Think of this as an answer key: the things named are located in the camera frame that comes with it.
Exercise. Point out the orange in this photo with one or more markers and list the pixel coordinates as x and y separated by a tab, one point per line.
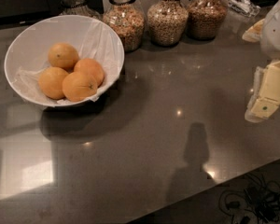
50	82
77	86
63	55
91	67

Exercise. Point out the leftmost glass jar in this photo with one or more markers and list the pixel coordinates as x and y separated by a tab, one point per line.
78	7

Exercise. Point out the glass grain jar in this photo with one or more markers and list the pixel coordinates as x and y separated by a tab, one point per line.
166	22
128	22
205	18

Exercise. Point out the dark cabinet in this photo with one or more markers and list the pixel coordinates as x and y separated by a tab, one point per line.
21	0

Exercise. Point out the white paper bowl liner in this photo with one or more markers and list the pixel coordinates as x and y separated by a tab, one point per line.
98	42

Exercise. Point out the clear plastic bag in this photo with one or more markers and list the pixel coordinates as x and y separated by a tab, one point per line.
243	7

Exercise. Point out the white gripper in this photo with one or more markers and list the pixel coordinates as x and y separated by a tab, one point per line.
277	32

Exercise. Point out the white bowl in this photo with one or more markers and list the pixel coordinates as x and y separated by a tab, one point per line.
31	47

